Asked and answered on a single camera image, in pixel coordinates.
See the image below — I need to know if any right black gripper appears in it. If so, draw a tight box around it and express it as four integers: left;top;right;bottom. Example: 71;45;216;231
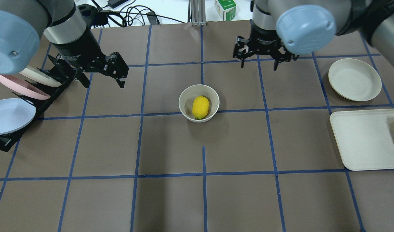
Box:
232;25;299;71

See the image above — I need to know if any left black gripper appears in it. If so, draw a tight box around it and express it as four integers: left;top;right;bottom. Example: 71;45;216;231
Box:
54;31;129;89

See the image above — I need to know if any yellow lemon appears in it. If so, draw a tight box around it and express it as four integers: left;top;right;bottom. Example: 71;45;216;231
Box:
192;95;209;120

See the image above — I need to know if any cream ceramic bowl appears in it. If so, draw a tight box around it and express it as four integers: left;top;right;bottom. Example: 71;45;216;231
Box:
178;85;220;123

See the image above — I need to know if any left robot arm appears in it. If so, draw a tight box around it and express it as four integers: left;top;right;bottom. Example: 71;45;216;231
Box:
0;0;129;88

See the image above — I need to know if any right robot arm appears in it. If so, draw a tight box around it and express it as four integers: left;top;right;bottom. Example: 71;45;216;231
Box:
233;0;394;69

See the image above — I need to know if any green white carton box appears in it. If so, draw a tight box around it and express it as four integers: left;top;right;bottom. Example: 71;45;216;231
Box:
214;0;237;21

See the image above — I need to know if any cream plate in rack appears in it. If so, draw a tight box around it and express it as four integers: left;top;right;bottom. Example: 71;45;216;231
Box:
20;66;62;88

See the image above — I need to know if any black power adapter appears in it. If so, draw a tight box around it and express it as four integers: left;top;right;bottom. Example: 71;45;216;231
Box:
106;0;129;9

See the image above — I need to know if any pink plate in rack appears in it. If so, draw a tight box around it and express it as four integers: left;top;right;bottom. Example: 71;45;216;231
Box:
0;74;51;100

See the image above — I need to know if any cream shallow dish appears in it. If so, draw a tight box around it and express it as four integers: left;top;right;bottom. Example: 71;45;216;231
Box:
328;58;382;102

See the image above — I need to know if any lavender blue plate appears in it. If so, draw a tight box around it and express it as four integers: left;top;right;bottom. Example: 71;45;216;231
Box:
0;98;36;135

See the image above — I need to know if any black plate rack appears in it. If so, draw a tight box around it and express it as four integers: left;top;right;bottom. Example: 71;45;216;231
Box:
0;54;79;152

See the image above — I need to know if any cream rectangular tray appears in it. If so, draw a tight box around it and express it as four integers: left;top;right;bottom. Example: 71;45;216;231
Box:
330;109;394;171

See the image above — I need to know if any aluminium frame post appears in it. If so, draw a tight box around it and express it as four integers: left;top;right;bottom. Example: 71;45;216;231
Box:
188;0;207;26

